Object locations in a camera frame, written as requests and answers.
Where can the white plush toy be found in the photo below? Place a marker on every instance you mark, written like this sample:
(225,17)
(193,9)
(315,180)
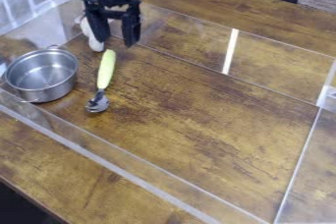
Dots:
(95,44)

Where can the green handled metal spoon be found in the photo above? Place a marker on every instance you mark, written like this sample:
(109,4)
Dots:
(99,103)

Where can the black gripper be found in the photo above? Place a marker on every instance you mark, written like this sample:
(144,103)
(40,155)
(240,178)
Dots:
(97,16)

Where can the small steel pot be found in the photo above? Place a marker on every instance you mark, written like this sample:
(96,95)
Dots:
(43,75)

